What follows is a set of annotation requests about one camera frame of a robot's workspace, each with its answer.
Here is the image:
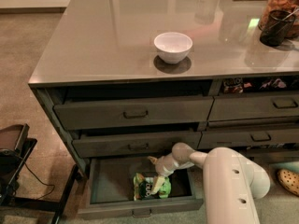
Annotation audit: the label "bottom right drawer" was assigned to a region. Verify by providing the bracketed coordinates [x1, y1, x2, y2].
[242, 148, 299, 163]

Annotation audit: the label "green rice chip bag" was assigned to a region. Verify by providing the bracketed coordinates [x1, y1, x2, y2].
[133, 173, 172, 201]

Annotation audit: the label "top left drawer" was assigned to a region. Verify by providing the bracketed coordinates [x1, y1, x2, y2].
[53, 96, 213, 130]

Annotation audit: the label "grey drawer cabinet counter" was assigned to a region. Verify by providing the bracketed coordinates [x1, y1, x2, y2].
[28, 0, 299, 180]

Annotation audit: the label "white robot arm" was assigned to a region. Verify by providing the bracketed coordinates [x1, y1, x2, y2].
[149, 143, 270, 224]

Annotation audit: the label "snack packets in drawer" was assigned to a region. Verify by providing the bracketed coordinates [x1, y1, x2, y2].
[221, 76, 299, 93]

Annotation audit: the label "open bottom left drawer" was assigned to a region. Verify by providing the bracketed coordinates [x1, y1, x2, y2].
[78, 156, 203, 219]

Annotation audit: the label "top right drawer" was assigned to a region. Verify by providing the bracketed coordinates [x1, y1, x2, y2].
[208, 91, 299, 121]

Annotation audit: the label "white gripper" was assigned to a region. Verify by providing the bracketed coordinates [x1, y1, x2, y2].
[148, 153, 187, 194]

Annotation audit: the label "spotted yellow shoe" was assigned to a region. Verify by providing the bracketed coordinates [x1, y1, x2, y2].
[277, 169, 299, 196]

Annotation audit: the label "black metal stand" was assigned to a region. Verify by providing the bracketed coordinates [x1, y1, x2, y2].
[0, 124, 80, 224]

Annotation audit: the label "white ceramic bowl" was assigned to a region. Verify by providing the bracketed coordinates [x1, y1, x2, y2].
[154, 32, 193, 64]

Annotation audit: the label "black mesh cup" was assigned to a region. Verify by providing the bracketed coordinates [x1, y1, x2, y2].
[260, 10, 296, 47]

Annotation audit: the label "middle left drawer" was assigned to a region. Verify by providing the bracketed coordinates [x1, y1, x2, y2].
[73, 130, 202, 158]

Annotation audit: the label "black cable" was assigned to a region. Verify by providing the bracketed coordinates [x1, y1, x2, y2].
[18, 161, 56, 203]

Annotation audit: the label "clear snack jar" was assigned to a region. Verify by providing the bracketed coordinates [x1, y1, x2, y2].
[258, 0, 299, 30]

